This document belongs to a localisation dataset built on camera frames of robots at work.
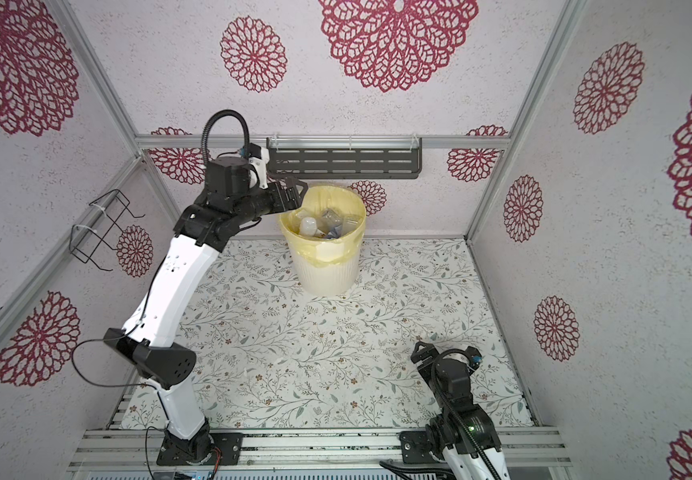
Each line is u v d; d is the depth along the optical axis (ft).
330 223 3.11
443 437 1.88
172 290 1.53
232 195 1.71
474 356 2.29
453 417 1.82
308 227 2.93
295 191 2.10
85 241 2.41
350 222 2.93
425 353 2.35
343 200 3.13
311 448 2.48
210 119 1.59
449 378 1.93
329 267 2.88
